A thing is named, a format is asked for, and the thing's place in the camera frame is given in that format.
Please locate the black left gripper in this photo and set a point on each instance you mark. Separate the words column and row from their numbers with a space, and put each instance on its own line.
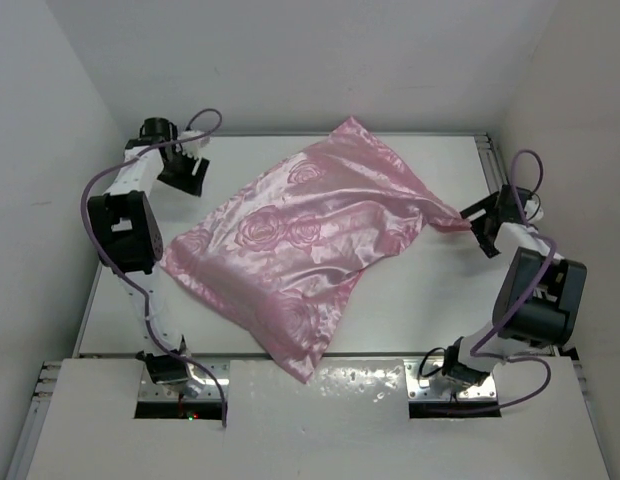
column 187, row 182

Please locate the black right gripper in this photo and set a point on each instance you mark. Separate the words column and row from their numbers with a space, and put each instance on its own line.
column 476, row 225

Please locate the pink pillowcase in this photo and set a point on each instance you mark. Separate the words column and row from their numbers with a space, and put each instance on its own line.
column 281, row 257

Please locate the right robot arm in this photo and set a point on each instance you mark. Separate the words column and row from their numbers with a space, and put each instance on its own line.
column 461, row 370

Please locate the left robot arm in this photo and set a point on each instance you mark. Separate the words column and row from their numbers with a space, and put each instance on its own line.
column 125, row 232

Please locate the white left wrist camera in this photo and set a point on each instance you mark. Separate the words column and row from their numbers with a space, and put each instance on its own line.
column 192, row 143

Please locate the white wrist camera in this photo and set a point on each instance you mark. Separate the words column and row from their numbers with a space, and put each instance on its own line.
column 533, row 210
column 192, row 143

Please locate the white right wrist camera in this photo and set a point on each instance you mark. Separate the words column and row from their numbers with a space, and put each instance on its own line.
column 533, row 210

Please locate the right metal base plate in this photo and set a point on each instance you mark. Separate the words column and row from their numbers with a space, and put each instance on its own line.
column 433, row 390

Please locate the metal base plate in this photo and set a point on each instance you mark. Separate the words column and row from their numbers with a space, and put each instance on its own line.
column 433, row 390
column 201, row 388

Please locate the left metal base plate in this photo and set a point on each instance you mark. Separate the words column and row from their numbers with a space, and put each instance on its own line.
column 201, row 388

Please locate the aluminium frame rail left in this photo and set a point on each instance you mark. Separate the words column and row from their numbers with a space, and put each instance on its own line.
column 34, row 421

